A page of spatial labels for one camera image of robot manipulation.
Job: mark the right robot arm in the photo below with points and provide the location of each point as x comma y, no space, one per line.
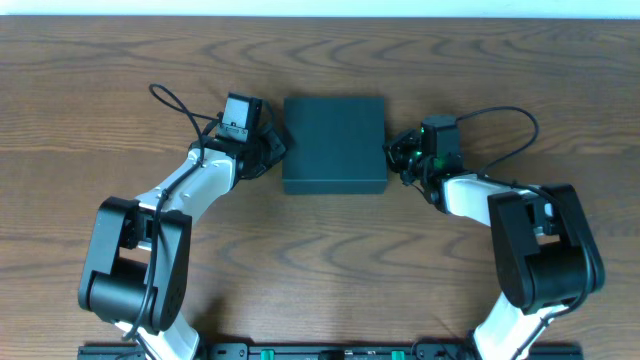
547,261

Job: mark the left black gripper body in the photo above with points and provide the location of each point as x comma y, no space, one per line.
267,150

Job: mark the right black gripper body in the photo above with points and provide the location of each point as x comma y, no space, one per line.
406,156

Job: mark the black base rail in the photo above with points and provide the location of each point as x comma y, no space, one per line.
241,351

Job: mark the dark green box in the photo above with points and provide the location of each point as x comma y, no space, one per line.
335,146

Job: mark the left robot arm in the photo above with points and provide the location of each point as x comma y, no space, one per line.
136,268

